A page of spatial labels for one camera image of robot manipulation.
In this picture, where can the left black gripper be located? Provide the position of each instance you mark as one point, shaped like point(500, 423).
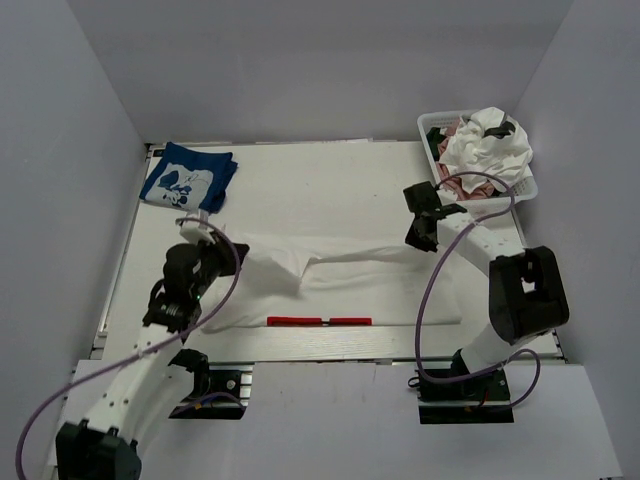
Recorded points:
point(225, 250)

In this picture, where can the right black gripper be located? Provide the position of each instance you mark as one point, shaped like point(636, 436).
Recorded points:
point(413, 240)

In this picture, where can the pink t shirt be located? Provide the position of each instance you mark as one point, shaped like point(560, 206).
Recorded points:
point(485, 191)

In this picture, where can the white red print t shirt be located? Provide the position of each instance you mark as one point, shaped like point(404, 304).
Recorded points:
point(330, 277)

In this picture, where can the white black print t shirt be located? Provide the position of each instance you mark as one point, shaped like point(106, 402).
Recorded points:
point(489, 146)

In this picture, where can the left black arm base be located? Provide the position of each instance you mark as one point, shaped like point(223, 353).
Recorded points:
point(224, 396)

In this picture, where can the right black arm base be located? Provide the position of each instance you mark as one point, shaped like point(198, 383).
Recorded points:
point(484, 400)

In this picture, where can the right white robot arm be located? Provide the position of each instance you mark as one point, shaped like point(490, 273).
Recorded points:
point(526, 296)

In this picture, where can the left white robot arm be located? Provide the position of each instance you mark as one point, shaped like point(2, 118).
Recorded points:
point(107, 442)

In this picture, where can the dark green t shirt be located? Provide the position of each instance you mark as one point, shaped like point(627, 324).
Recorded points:
point(435, 138)

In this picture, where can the folded blue t shirt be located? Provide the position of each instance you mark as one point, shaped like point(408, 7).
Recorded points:
point(189, 180)

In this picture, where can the white plastic laundry basket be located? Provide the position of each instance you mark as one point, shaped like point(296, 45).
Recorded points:
point(525, 189)

